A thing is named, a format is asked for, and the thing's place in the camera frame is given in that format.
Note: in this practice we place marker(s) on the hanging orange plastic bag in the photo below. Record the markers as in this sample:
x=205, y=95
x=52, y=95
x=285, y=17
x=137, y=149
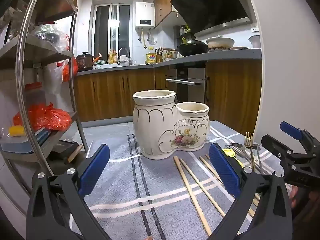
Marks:
x=68, y=72

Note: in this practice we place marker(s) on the clear plastic bag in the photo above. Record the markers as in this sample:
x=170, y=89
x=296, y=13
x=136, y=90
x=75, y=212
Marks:
x=50, y=35

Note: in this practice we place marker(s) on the white plastic container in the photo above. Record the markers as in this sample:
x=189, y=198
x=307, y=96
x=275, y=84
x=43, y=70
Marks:
x=255, y=42

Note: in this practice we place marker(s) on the white water heater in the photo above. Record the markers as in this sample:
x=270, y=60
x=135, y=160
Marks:
x=145, y=15

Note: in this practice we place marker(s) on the black range hood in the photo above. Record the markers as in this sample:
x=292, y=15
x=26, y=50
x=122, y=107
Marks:
x=212, y=5

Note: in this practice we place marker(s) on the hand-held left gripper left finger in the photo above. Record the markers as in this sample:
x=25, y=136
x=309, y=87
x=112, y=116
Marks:
x=95, y=170

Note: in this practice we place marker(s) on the hanging white plastic bag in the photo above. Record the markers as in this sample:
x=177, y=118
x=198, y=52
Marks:
x=53, y=80

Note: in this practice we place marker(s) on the wall socket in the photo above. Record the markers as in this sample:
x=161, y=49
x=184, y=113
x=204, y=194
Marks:
x=255, y=28

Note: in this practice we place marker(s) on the grey striped tablecloth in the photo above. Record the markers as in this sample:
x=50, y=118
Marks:
x=120, y=180

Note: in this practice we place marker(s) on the window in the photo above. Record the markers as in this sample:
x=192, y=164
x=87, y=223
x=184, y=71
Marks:
x=112, y=30

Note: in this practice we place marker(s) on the yellow plastic utensil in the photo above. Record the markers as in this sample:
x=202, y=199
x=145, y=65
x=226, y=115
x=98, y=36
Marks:
x=228, y=152

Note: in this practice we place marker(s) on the knife block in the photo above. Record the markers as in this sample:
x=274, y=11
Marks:
x=159, y=56

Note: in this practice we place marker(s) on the black wok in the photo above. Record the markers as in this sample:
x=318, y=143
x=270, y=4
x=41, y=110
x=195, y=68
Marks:
x=192, y=48

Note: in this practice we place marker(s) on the wooden base cabinet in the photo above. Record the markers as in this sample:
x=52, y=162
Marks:
x=107, y=92

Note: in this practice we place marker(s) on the built-in oven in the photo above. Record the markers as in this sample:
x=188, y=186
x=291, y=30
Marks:
x=185, y=85

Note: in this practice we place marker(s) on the gold fork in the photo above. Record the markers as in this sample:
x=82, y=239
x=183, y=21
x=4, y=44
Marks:
x=248, y=142

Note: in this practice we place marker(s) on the metal shelf rack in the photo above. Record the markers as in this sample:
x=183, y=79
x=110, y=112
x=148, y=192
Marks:
x=22, y=42

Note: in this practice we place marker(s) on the wooden chopstick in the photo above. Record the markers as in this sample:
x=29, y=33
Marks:
x=190, y=192
x=200, y=185
x=208, y=157
x=208, y=168

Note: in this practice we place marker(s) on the dark red rice cooker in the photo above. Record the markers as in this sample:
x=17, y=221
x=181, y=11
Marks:
x=84, y=63

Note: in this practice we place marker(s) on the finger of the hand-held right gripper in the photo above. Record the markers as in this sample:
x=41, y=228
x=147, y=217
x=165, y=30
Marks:
x=291, y=130
x=276, y=146

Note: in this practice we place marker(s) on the silver fork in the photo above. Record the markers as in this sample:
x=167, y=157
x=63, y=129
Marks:
x=235, y=145
x=258, y=155

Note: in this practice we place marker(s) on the clear container with red lid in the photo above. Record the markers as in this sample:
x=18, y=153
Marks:
x=35, y=95

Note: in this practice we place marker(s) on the metal faucet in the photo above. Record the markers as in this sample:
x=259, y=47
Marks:
x=123, y=52

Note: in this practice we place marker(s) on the yellow liquid bottle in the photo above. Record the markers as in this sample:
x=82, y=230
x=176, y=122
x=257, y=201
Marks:
x=112, y=57

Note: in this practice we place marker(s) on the white pot with lid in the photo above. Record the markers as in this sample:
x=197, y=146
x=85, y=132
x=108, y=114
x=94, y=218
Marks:
x=220, y=42

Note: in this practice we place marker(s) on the yellow oil bottle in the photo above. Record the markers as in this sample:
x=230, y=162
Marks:
x=151, y=58

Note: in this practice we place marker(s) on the yellow sponge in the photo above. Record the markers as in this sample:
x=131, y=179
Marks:
x=16, y=130

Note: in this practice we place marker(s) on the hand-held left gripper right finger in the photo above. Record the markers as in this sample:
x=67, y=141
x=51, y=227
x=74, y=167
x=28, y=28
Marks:
x=225, y=170

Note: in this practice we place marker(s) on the person's right hand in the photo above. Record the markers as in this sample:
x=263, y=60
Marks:
x=294, y=195

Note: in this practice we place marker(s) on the crumpled orange plastic bag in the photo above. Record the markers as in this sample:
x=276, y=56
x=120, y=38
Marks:
x=50, y=117

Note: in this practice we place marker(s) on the white floral ceramic utensil holder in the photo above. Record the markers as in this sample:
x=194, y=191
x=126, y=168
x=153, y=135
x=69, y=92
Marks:
x=150, y=125

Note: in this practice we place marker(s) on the wooden wall cabinet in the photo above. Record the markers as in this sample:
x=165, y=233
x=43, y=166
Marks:
x=163, y=2

